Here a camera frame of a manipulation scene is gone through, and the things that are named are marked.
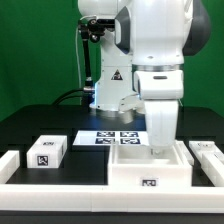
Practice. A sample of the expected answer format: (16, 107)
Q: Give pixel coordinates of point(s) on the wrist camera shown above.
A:
(131, 102)

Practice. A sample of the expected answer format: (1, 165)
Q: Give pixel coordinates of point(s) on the white block with marker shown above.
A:
(47, 152)

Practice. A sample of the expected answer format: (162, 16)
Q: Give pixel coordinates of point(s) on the white fence piece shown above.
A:
(213, 168)
(9, 163)

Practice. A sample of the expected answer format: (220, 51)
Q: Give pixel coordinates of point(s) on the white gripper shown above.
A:
(161, 122)

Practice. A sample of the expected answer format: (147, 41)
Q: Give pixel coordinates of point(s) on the white cabinet box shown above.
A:
(138, 165)

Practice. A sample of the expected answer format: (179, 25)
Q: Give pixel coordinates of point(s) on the white right fence piece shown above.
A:
(213, 168)

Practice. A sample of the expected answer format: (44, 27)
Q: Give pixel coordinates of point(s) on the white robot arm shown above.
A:
(143, 46)

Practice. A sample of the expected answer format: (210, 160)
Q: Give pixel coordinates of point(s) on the white left fence piece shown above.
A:
(9, 163)

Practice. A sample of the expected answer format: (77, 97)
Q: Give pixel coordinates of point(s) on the white front fence rail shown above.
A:
(15, 197)

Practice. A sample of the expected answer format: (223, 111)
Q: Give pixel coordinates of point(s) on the white marker base plate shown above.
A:
(90, 138)

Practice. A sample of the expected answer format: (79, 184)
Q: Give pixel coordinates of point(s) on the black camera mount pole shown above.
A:
(87, 50)

